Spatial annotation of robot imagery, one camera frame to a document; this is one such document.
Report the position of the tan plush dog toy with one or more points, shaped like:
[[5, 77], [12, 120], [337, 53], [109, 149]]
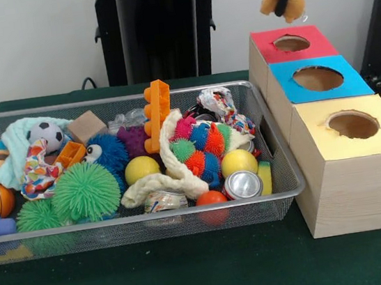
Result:
[[294, 8]]

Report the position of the green cloth table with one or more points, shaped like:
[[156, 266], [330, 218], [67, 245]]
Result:
[[194, 275]]

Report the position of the yellow ball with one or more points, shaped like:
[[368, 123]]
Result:
[[239, 162], [142, 168]]

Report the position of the small soccer ball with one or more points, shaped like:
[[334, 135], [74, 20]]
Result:
[[45, 135]]

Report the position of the mint green cloth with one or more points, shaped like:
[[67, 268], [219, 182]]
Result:
[[15, 148]]

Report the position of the blue furry googly-eyed toy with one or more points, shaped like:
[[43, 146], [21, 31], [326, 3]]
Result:
[[109, 156]]

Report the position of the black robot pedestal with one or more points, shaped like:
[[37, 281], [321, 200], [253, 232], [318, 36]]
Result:
[[155, 34]]

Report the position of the green spiky googly-eyed toy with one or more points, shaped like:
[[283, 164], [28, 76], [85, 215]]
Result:
[[37, 215]]

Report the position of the cream waffle cloth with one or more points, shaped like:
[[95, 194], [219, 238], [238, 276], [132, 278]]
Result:
[[174, 176]]

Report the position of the wooden box with three holes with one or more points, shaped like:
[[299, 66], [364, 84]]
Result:
[[351, 191]]

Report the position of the large green spiky ball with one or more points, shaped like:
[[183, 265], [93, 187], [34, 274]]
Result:
[[86, 191]]

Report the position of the orange plastic tray block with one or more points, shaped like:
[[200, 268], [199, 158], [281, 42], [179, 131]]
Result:
[[158, 111]]

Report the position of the colourful polka-dot cloth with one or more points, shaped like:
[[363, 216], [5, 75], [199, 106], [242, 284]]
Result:
[[36, 173]]

